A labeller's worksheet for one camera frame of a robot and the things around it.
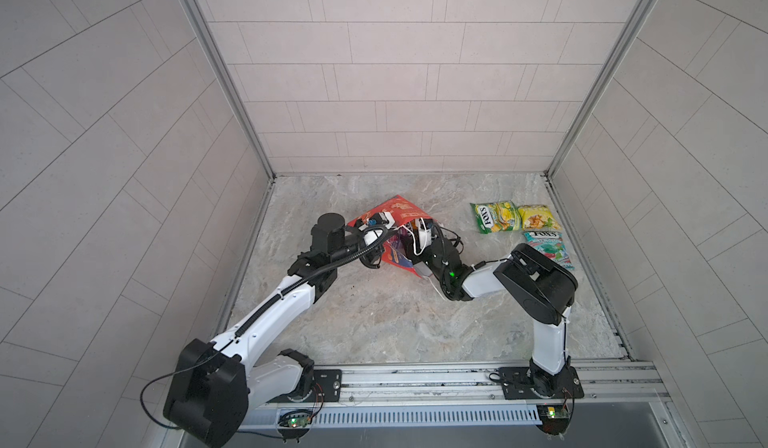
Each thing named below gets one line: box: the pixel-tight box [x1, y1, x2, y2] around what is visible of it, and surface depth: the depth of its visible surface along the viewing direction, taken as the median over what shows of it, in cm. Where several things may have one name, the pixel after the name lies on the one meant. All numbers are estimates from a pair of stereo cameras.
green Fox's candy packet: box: [470, 200, 521, 234], surface depth 103 cm
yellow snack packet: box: [518, 204, 562, 231], surface depth 99 cm
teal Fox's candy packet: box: [523, 230, 575, 270], surface depth 95 cm
